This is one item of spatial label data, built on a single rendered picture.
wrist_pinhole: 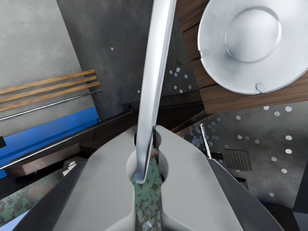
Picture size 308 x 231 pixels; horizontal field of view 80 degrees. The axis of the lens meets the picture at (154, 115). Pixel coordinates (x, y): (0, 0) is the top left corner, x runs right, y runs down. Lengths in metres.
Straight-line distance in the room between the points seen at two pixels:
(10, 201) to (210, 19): 0.95
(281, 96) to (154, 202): 0.53
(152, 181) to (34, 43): 1.69
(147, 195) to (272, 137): 0.63
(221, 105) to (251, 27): 0.23
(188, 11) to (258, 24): 0.22
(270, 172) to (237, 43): 0.74
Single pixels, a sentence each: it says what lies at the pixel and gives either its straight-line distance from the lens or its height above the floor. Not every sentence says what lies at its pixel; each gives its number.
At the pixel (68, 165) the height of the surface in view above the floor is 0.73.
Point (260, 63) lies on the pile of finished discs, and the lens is 0.55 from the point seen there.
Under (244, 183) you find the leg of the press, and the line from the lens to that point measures 1.18.
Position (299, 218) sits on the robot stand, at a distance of 0.62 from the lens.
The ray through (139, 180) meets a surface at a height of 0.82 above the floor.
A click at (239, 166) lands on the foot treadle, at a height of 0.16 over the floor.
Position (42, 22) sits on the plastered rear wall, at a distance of 2.17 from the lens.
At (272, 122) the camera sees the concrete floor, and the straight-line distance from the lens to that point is 0.99.
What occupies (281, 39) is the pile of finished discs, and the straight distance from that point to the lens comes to 0.53.
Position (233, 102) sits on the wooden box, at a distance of 0.62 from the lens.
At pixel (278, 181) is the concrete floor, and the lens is 1.14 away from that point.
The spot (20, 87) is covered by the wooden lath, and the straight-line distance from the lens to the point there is 1.76.
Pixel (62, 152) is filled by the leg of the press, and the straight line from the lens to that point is 1.01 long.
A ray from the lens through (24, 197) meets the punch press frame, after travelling 0.97.
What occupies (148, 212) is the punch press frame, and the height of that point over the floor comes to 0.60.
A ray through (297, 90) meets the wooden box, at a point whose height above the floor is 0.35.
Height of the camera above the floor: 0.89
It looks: 40 degrees down
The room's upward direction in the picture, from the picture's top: 117 degrees counter-clockwise
